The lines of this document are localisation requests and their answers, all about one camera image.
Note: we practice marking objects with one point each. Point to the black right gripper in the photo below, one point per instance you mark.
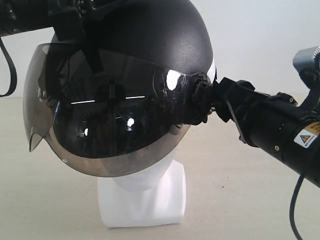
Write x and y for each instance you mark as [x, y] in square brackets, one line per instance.
[259, 117]

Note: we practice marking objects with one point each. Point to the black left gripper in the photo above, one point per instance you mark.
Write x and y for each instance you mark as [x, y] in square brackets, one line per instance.
[69, 20]

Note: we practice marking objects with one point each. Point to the black helmet with tinted visor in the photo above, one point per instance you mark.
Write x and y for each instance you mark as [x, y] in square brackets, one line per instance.
[156, 55]

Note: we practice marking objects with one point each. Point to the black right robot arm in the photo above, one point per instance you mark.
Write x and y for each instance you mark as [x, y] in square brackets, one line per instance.
[300, 143]

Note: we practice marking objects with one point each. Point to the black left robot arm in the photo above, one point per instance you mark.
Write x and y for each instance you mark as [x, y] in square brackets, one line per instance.
[20, 16]

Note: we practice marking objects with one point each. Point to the white mannequin head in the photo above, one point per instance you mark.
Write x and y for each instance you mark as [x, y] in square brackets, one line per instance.
[154, 196]

